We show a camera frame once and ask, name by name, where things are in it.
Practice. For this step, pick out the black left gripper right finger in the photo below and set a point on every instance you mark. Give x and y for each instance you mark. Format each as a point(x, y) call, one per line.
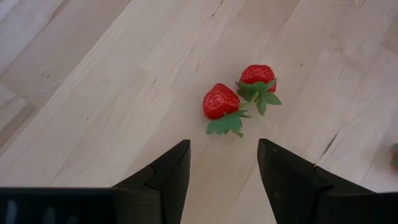
point(295, 193)

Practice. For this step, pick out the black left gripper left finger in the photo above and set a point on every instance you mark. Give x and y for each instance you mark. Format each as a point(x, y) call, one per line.
point(168, 186)

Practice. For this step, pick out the red strawberry green leaves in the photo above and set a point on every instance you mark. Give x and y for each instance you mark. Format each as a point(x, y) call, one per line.
point(395, 155)
point(220, 102)
point(258, 76)

